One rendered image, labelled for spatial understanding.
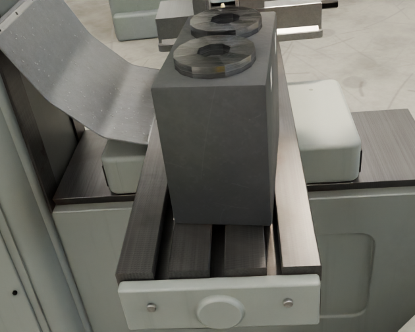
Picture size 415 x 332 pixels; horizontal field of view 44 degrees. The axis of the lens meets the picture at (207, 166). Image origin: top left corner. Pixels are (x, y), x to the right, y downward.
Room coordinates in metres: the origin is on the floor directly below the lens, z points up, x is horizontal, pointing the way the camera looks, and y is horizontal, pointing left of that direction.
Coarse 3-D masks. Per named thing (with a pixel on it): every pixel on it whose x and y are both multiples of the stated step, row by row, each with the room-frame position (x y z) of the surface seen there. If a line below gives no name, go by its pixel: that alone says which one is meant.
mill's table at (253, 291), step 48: (288, 96) 0.78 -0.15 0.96; (288, 144) 0.63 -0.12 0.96; (144, 192) 0.56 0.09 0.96; (288, 192) 0.52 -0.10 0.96; (144, 240) 0.46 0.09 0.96; (192, 240) 0.45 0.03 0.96; (240, 240) 0.44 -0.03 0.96; (288, 240) 0.43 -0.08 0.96; (144, 288) 0.40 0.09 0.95; (192, 288) 0.39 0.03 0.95; (240, 288) 0.38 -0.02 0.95; (288, 288) 0.38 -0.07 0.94
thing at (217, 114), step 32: (192, 32) 0.62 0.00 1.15; (224, 32) 0.58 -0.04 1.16; (256, 32) 0.60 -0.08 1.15; (192, 64) 0.50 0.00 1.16; (224, 64) 0.49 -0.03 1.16; (256, 64) 0.51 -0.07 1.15; (160, 96) 0.48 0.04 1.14; (192, 96) 0.48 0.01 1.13; (224, 96) 0.47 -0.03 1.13; (256, 96) 0.46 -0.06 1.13; (160, 128) 0.48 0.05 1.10; (192, 128) 0.48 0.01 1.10; (224, 128) 0.47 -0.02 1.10; (256, 128) 0.46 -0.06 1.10; (192, 160) 0.48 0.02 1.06; (224, 160) 0.47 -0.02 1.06; (256, 160) 0.46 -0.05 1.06; (192, 192) 0.48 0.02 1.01; (224, 192) 0.47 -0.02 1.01; (256, 192) 0.46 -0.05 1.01; (224, 224) 0.47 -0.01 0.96; (256, 224) 0.46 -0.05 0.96
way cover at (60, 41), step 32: (32, 0) 1.02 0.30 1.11; (0, 32) 0.85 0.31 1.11; (32, 32) 0.94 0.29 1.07; (64, 32) 1.04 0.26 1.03; (32, 64) 0.86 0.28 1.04; (64, 64) 0.95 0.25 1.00; (96, 64) 1.03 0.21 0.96; (128, 64) 1.12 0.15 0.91; (64, 96) 0.86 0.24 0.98; (96, 96) 0.92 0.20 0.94; (128, 96) 0.97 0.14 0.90; (96, 128) 0.82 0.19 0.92; (128, 128) 0.85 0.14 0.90
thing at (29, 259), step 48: (0, 0) 0.92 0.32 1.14; (0, 96) 0.82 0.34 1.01; (0, 144) 0.80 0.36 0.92; (48, 144) 0.92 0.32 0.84; (0, 192) 0.79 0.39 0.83; (48, 192) 0.84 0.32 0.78; (0, 240) 0.78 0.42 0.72; (48, 240) 0.81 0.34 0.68; (0, 288) 0.78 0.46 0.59; (48, 288) 0.79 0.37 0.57
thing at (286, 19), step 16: (176, 0) 1.18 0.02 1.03; (192, 0) 1.06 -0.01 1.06; (208, 0) 1.05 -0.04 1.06; (272, 0) 1.12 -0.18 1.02; (288, 0) 1.07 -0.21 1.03; (304, 0) 1.06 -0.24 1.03; (160, 16) 1.08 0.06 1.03; (176, 16) 1.06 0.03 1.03; (288, 16) 1.04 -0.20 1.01; (304, 16) 1.04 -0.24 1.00; (320, 16) 1.03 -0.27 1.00; (160, 32) 1.06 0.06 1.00; (176, 32) 1.06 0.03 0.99; (288, 32) 1.03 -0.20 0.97; (304, 32) 1.02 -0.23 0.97; (320, 32) 1.02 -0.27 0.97; (160, 48) 1.05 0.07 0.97
